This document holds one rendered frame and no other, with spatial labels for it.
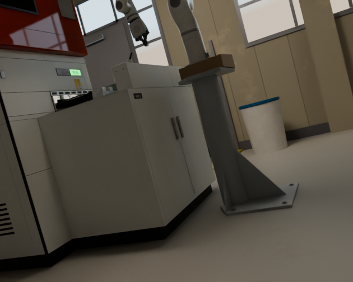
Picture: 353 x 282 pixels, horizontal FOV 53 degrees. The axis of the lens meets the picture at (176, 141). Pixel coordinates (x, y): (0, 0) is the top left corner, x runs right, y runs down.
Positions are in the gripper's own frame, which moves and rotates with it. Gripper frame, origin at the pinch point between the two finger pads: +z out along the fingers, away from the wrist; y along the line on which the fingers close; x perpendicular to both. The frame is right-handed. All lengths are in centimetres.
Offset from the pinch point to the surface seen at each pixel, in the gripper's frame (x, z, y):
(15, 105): -59, 9, -61
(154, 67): -6.9, 18.2, 0.7
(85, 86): 8, -1, -59
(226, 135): -1, 74, 21
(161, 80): -1.9, 25.7, -0.9
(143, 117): -38, 46, -5
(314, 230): -53, 125, 52
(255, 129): 178, 86, 1
